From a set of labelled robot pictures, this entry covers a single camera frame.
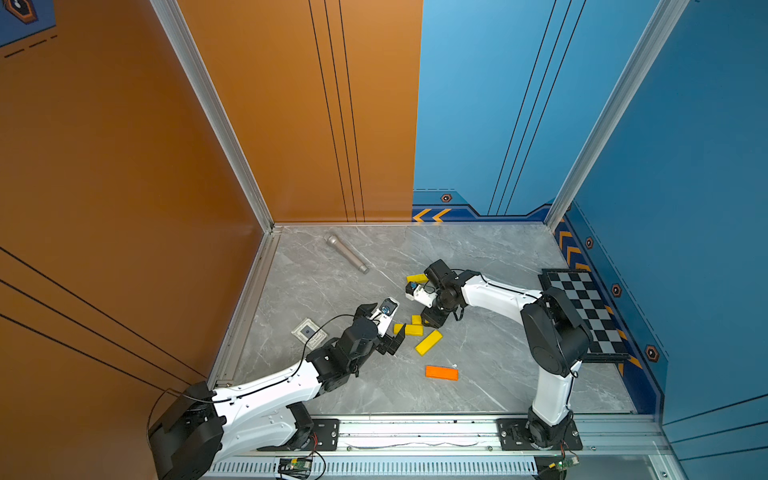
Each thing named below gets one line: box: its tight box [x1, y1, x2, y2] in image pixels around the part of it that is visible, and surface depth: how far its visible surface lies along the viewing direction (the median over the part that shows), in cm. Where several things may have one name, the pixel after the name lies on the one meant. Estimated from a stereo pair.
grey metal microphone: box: [324, 234, 370, 274], surface depth 112 cm
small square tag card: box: [291, 318, 327, 350], surface depth 93 cm
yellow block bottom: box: [394, 323, 424, 337], surface depth 91 cm
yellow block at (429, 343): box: [415, 330, 444, 357], surface depth 90 cm
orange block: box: [425, 365, 459, 381], surface depth 85 cm
